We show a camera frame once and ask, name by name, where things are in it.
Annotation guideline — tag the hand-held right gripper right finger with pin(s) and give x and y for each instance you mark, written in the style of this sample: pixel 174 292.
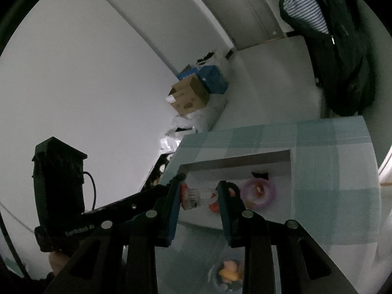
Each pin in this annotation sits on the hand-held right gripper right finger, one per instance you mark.
pixel 225 217

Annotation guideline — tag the white plastic bag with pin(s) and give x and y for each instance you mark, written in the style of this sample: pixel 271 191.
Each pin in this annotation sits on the white plastic bag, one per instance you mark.
pixel 214 58

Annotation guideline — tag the striped jacket lining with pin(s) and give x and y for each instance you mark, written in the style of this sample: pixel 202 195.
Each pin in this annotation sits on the striped jacket lining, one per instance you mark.
pixel 306 9

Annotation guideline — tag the black perforated frame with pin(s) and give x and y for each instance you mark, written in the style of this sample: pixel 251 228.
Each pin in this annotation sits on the black perforated frame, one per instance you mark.
pixel 159 168

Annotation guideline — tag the black jacket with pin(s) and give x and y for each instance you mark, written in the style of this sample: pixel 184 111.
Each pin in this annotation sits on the black jacket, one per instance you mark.
pixel 346 52

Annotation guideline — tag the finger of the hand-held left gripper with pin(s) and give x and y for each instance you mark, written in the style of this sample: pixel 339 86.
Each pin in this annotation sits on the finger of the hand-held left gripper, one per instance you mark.
pixel 141 199

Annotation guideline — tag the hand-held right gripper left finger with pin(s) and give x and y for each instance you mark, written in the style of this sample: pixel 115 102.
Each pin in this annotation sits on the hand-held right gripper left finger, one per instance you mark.
pixel 173 214

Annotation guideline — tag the cardboard box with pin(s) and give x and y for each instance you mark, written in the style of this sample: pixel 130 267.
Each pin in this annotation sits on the cardboard box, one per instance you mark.
pixel 188 98

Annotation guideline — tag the checked teal tablecloth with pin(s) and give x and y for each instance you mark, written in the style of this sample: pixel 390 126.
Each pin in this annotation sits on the checked teal tablecloth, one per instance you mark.
pixel 330 190

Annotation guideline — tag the grey door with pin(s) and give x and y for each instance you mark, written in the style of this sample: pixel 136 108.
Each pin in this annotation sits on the grey door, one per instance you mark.
pixel 251 6

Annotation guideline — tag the person's left hand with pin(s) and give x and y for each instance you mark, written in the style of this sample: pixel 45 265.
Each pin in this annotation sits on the person's left hand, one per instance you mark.
pixel 58 263

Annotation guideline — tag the grey box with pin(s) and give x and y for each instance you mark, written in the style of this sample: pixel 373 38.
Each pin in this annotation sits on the grey box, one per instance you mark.
pixel 239 162

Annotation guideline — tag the crumpled plastic bags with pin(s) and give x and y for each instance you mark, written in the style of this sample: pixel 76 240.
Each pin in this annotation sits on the crumpled plastic bags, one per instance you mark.
pixel 190 125

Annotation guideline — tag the flat blue box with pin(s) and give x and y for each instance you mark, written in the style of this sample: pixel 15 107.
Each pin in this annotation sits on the flat blue box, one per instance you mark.
pixel 187 75

